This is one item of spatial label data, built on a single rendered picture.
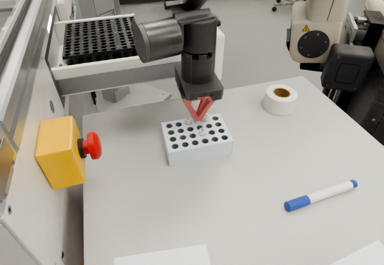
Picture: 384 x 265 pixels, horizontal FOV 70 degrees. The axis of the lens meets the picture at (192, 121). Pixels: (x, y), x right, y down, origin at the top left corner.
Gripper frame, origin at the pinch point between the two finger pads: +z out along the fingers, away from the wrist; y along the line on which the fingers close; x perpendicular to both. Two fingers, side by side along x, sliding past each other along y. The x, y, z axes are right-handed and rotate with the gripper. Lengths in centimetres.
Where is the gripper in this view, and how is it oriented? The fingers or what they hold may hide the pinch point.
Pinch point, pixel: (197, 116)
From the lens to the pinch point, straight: 54.4
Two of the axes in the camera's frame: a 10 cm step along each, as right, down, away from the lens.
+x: 9.7, -1.6, 1.8
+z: 0.0, 7.6, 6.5
